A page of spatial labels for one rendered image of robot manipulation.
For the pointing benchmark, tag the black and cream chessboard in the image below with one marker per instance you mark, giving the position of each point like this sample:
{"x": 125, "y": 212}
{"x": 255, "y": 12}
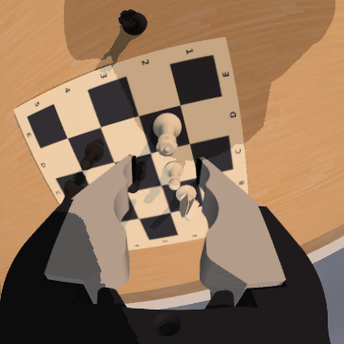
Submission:
{"x": 116, "y": 107}

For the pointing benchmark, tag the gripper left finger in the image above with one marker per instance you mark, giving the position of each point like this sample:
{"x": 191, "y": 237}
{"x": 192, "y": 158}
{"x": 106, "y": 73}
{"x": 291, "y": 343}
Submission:
{"x": 80, "y": 248}

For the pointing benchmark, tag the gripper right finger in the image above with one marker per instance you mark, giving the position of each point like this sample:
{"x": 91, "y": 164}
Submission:
{"x": 249, "y": 252}

